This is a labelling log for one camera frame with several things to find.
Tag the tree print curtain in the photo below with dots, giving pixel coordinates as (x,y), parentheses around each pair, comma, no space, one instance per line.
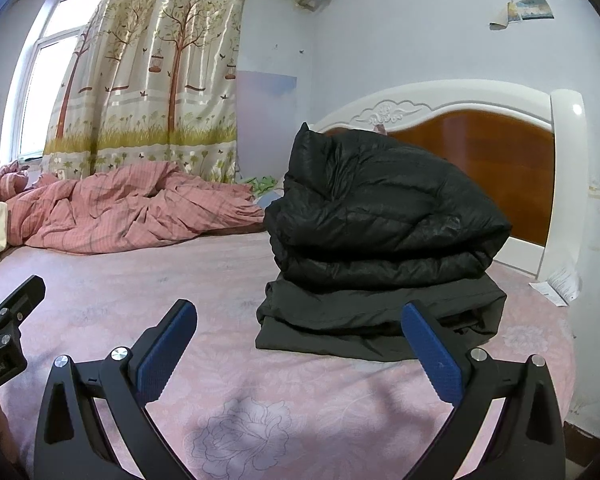
(170,60)

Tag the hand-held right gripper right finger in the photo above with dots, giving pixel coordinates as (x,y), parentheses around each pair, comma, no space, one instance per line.
(430,355)

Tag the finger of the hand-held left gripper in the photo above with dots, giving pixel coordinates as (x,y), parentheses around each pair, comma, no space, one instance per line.
(22,295)

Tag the window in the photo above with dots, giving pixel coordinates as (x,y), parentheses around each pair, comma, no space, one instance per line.
(45,75)

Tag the green cloth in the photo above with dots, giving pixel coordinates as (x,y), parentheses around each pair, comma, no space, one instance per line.
(262,184)

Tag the pale purple wall sheet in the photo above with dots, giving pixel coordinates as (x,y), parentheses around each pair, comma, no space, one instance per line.
(267,120)

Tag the dark green folded garment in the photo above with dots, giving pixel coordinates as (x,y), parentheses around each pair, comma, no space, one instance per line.
(340,320)

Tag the white and wooden headboard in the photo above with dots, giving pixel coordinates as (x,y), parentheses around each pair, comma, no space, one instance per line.
(505,150)

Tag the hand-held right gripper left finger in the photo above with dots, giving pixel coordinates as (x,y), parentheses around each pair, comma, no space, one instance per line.
(167,350)

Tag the black puffer jacket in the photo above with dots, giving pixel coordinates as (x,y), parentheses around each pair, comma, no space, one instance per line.
(380,210)

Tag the curled wall picture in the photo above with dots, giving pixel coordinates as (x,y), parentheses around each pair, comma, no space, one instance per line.
(527,10)

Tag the pink checked quilt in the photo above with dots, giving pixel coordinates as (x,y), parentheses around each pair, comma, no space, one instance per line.
(130,210)

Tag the white paper sheet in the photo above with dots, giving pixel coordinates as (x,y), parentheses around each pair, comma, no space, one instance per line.
(560,285)

